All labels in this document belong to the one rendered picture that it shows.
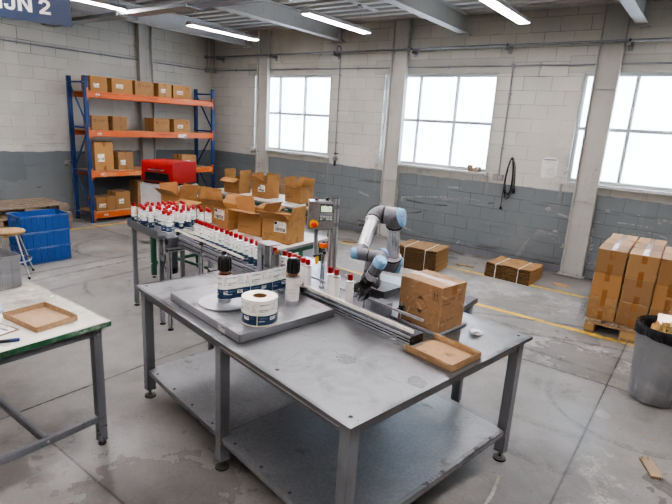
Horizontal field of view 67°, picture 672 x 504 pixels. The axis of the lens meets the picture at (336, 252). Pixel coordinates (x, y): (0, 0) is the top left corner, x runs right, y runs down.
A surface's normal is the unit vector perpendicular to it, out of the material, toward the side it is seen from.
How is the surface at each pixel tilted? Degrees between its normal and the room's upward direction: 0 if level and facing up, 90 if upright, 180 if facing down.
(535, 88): 90
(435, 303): 90
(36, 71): 90
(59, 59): 90
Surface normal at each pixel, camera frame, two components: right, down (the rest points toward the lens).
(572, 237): -0.60, 0.16
